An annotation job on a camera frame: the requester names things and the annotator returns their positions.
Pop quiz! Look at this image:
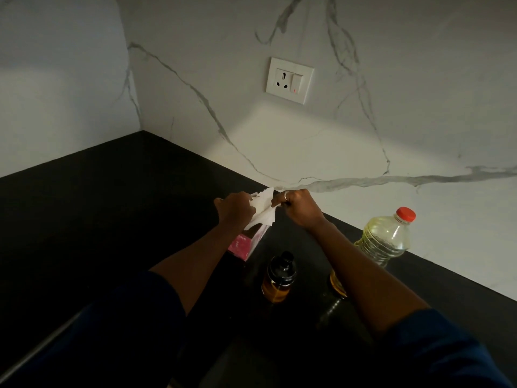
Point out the person's left hand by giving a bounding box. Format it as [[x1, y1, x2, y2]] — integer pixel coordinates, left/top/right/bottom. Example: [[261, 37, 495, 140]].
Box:
[[213, 191, 257, 232]]

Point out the blue right shirt sleeve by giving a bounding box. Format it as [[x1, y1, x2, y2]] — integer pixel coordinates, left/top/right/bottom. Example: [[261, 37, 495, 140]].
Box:
[[371, 309, 514, 388]]

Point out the white wall socket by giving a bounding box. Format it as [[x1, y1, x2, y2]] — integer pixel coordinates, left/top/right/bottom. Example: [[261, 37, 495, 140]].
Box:
[[266, 57, 315, 105]]

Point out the large clear plastic oil bottle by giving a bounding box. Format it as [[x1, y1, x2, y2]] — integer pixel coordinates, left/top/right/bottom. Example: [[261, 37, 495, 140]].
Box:
[[329, 216, 412, 299]]

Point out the pink tissue box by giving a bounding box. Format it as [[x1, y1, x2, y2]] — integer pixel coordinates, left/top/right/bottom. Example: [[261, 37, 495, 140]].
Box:
[[227, 224, 270, 262]]

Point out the black countertop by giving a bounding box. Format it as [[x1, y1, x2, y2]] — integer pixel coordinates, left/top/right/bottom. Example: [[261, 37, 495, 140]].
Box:
[[0, 130, 517, 388]]

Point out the single tissue sheet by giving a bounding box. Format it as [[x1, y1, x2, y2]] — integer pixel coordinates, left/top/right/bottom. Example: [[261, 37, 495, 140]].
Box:
[[244, 187, 277, 231]]

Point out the small glass oil dispenser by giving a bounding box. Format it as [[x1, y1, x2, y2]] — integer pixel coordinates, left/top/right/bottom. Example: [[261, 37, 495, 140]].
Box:
[[261, 274, 294, 304]]

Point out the black small bottle cap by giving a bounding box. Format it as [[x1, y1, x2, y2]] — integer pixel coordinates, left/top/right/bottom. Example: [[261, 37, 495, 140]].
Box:
[[267, 251, 298, 288]]

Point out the person's right hand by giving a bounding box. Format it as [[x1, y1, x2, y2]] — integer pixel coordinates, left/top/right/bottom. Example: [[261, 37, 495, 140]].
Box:
[[270, 189, 327, 234]]

